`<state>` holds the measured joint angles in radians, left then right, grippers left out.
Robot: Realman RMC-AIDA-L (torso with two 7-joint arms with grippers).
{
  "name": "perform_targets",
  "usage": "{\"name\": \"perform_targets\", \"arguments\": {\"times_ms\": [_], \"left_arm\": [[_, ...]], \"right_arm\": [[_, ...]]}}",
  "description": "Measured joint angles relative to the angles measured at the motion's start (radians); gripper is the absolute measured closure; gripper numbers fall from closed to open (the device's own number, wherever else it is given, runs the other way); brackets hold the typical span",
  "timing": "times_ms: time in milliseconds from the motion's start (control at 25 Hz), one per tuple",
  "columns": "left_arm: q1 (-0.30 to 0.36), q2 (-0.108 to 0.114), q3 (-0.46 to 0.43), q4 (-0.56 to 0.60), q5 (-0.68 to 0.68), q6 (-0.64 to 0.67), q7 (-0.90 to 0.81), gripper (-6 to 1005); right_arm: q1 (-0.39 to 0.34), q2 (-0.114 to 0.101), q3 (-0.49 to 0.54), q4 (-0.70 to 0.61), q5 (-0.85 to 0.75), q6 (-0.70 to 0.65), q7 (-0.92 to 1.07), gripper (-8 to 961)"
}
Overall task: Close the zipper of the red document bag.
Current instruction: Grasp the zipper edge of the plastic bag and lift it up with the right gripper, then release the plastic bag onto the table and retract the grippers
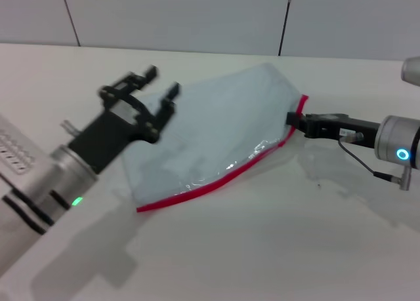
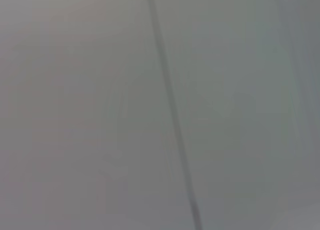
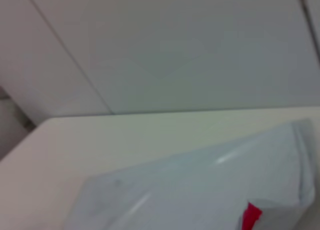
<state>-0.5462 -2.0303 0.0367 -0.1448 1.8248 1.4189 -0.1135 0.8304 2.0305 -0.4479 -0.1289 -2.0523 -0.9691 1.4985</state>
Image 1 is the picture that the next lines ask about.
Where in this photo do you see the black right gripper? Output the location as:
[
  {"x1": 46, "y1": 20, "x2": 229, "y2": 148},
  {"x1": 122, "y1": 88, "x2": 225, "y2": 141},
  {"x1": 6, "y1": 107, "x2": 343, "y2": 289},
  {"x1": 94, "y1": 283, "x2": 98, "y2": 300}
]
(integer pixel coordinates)
[{"x1": 285, "y1": 111, "x2": 383, "y2": 149}]

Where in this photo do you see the silver plug on left wrist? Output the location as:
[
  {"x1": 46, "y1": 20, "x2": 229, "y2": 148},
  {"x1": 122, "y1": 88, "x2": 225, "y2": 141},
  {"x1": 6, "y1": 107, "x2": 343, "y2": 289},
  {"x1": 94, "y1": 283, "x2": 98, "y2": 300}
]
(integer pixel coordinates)
[{"x1": 60, "y1": 119, "x2": 80, "y2": 136}]

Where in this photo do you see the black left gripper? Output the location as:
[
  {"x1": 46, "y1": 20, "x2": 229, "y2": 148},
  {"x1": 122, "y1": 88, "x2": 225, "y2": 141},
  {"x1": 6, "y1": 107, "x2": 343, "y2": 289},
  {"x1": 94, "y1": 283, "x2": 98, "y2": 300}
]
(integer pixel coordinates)
[{"x1": 66, "y1": 64, "x2": 182, "y2": 175}]

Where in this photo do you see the clear document bag red zipper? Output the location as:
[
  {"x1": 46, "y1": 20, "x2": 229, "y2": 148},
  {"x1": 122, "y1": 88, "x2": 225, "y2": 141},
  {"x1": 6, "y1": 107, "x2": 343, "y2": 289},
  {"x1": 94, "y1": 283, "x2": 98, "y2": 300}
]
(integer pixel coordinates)
[{"x1": 121, "y1": 62, "x2": 310, "y2": 214}]

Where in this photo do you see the black vertical wall strip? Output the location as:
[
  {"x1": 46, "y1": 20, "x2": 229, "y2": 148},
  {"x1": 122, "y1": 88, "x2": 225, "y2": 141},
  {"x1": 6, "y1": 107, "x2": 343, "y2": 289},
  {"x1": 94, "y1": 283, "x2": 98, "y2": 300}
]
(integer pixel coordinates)
[{"x1": 278, "y1": 0, "x2": 295, "y2": 57}]

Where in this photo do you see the black cable with silver plug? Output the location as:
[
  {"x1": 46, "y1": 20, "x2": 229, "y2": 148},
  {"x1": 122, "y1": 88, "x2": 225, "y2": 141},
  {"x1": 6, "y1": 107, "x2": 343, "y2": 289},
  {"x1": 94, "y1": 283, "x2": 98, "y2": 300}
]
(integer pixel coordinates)
[{"x1": 337, "y1": 138, "x2": 413, "y2": 191}]

